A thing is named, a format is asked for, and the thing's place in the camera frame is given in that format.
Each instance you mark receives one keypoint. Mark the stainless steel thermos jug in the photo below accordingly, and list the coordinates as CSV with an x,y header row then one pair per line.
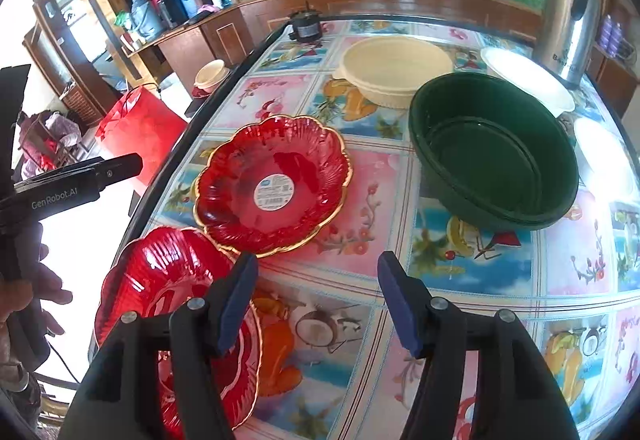
x,y
565,10

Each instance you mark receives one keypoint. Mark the plain red scalloped plate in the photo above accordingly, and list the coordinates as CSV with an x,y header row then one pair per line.
x,y
150,270

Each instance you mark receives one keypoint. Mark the dark framed dining table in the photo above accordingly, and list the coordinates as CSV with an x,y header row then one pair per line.
x,y
145,210

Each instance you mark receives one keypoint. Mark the purple bottle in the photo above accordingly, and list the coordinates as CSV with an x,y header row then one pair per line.
x,y
607,31
618,36

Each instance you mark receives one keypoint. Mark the red paper bag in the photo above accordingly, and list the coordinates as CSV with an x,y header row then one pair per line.
x,y
145,130

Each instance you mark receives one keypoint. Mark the dark thermos flask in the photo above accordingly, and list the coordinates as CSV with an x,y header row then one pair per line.
x,y
172,0

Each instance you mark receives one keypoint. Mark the wooden display cabinet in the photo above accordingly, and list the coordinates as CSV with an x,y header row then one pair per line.
x,y
75,45

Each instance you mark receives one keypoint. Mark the small dark red plate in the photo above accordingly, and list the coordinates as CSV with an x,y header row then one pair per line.
x,y
199,92

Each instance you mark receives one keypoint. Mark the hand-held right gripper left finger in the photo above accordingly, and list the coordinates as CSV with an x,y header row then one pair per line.
x,y
235,300

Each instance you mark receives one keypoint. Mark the red plate with round sticker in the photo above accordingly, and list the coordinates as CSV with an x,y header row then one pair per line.
x,y
300,160

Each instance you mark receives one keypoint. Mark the small black motor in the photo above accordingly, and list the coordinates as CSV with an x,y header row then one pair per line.
x,y
306,26

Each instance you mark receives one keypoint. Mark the fruit print tablecloth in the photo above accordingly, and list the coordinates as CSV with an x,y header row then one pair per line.
x,y
370,200

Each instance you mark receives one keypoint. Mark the white plate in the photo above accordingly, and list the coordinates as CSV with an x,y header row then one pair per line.
x,y
597,155

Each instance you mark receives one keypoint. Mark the green plate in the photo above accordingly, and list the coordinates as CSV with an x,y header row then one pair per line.
x,y
490,155

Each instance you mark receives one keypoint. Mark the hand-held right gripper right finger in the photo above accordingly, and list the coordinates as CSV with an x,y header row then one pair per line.
x,y
400,300

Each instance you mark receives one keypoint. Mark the white paper bowl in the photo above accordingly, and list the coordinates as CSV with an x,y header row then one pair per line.
x,y
525,75

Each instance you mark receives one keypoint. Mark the light blue water jug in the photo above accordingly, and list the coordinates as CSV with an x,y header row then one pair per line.
x,y
145,18

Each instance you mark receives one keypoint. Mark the cream ridged bowl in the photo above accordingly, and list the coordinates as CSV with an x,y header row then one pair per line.
x,y
395,53
380,95

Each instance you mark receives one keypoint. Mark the wooden side counter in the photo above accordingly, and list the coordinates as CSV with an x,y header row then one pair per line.
x,y
200,40

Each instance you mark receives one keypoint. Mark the dark wooden chair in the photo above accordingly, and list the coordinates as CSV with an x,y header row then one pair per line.
x,y
50,155

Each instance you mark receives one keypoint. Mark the person's left hand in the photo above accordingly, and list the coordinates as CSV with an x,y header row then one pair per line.
x,y
50,287

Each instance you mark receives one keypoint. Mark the wooden aquarium cabinet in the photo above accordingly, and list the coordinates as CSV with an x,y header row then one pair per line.
x,y
400,3

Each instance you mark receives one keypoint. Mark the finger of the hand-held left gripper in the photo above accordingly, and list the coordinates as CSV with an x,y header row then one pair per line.
x,y
117,169

